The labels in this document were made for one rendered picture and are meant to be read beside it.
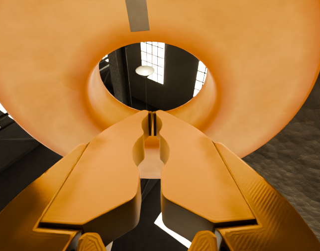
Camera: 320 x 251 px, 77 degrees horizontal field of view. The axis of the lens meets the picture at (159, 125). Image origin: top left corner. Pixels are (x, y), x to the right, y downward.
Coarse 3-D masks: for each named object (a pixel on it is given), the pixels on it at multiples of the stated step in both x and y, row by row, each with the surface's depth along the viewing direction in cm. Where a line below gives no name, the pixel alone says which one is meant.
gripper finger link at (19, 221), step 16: (80, 144) 9; (64, 160) 8; (48, 176) 7; (64, 176) 7; (32, 192) 7; (48, 192) 7; (16, 208) 6; (32, 208) 6; (0, 224) 6; (16, 224) 6; (32, 224) 6; (0, 240) 5; (16, 240) 5; (32, 240) 5; (48, 240) 5; (64, 240) 5
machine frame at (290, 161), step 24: (312, 96) 33; (312, 120) 35; (264, 144) 44; (288, 144) 41; (312, 144) 38; (264, 168) 48; (288, 168) 44; (312, 168) 41; (288, 192) 48; (312, 192) 44; (312, 216) 49
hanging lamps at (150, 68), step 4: (136, 68) 651; (140, 68) 661; (144, 68) 665; (148, 68) 664; (152, 68) 657; (136, 72) 635; (140, 72) 658; (144, 72) 646; (148, 72) 662; (152, 72) 647; (144, 76) 635
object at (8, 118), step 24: (0, 120) 938; (0, 144) 841; (24, 144) 843; (0, 168) 744; (24, 168) 765; (48, 168) 767; (0, 192) 699; (144, 192) 690; (144, 216) 652; (120, 240) 603; (144, 240) 604; (168, 240) 605
